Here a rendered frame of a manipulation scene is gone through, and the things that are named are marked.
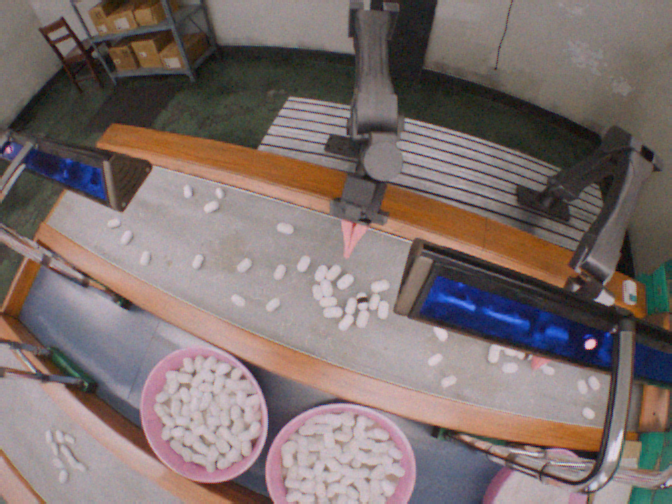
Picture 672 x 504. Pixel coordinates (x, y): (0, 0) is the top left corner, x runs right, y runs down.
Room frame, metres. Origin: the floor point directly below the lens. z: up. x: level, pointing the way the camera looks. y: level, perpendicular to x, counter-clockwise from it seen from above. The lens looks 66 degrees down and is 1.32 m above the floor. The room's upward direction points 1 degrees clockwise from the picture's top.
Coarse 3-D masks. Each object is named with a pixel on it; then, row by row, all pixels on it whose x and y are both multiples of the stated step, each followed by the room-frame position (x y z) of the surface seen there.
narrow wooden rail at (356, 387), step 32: (64, 256) 0.23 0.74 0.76; (96, 256) 0.23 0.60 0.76; (128, 288) 0.15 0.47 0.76; (192, 320) 0.09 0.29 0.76; (224, 320) 0.10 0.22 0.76; (256, 352) 0.04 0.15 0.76; (288, 352) 0.04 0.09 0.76; (320, 384) -0.01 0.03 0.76; (352, 384) -0.01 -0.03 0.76; (384, 384) -0.01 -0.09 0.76; (416, 416) -0.08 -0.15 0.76; (448, 416) -0.08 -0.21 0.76; (480, 416) -0.09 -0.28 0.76; (512, 416) -0.10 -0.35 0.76; (576, 448) -0.21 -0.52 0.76
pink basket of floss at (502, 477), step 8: (552, 448) -0.19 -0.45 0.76; (576, 456) -0.23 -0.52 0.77; (504, 472) -0.23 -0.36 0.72; (512, 472) -0.22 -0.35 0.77; (496, 480) -0.25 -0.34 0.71; (504, 480) -0.23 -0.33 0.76; (488, 488) -0.28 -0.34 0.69; (496, 488) -0.26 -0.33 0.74; (488, 496) -0.28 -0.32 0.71; (496, 496) -0.26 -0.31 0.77; (576, 496) -0.34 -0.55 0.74; (584, 496) -0.34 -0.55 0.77
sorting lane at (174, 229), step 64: (192, 192) 0.42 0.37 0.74; (128, 256) 0.24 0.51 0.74; (192, 256) 0.24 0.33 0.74; (256, 256) 0.25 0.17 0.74; (320, 256) 0.25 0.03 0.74; (384, 256) 0.25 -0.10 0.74; (256, 320) 0.11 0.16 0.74; (320, 320) 0.11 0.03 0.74; (384, 320) 0.11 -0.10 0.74; (512, 384) -0.04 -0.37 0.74; (576, 384) -0.07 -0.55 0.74
